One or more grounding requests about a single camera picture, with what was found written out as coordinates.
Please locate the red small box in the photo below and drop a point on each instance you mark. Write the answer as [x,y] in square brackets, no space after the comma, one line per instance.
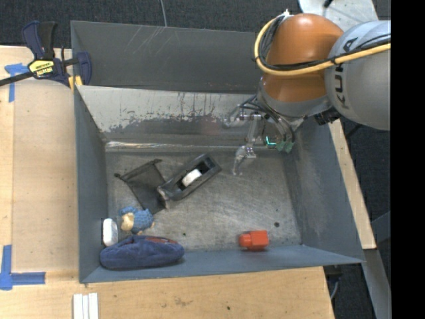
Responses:
[254,240]

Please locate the black cylinder on white bracket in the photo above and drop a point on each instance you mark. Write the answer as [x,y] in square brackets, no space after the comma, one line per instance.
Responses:
[327,116]

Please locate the blue toy animal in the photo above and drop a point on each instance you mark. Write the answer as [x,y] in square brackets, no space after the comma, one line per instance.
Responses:
[142,219]

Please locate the black tape dispenser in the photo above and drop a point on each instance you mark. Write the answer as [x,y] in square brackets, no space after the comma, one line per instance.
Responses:
[172,191]

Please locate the dark grey mesh piece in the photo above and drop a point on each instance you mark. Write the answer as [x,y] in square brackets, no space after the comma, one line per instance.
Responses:
[146,184]

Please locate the grey metal bin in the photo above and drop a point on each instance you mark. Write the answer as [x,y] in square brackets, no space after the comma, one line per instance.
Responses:
[232,211]

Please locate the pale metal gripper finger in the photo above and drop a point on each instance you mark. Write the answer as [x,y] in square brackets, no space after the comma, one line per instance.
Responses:
[235,121]
[243,155]

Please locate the white oval object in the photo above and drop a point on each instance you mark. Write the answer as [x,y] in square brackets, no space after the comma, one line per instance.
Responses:
[110,233]

